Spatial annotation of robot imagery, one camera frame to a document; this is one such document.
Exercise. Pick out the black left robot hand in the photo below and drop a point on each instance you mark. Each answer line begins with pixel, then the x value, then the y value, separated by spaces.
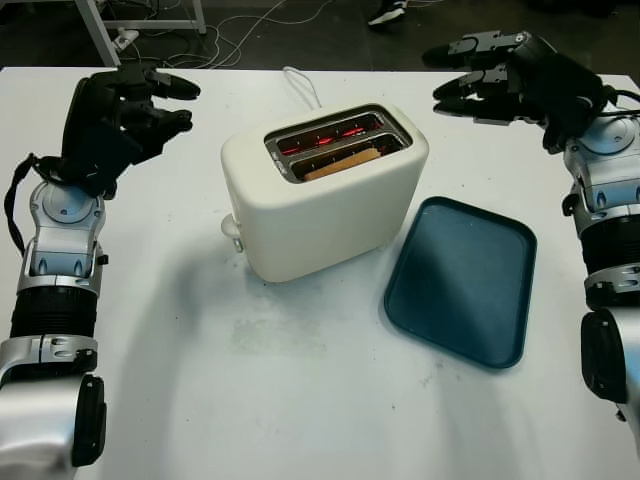
pixel 92 107

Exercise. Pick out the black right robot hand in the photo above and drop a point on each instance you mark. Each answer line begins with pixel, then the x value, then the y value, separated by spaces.
pixel 555 75

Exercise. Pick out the slice of toast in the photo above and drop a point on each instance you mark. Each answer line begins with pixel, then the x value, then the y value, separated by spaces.
pixel 345 164

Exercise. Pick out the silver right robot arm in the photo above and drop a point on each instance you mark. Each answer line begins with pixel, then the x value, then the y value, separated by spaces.
pixel 607 235

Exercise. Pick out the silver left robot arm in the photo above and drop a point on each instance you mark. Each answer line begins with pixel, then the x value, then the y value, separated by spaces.
pixel 55 260

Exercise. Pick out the person's legs in black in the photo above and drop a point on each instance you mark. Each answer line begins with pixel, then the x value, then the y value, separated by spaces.
pixel 387 12

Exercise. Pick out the white toaster lever knob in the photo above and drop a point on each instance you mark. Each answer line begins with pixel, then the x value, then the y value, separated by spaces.
pixel 229 227

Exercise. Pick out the small metal toaster dial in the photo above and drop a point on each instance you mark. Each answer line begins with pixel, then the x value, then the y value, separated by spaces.
pixel 238 245

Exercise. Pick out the white two-slot toaster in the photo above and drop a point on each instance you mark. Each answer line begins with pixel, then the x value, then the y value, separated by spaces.
pixel 310 225

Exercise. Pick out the white power strip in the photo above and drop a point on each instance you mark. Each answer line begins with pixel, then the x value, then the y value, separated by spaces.
pixel 125 39

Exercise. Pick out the dark teal plastic tray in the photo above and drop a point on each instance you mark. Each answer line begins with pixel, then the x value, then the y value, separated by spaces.
pixel 460 285

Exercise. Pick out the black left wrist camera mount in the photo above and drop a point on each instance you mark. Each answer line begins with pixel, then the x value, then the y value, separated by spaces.
pixel 102 160

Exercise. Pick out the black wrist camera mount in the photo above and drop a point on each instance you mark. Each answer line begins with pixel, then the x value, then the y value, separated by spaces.
pixel 554 142
pixel 102 160

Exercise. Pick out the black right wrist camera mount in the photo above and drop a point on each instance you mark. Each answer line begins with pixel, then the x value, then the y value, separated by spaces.
pixel 554 142

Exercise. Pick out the white metal table frame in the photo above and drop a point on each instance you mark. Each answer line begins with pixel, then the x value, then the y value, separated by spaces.
pixel 100 35

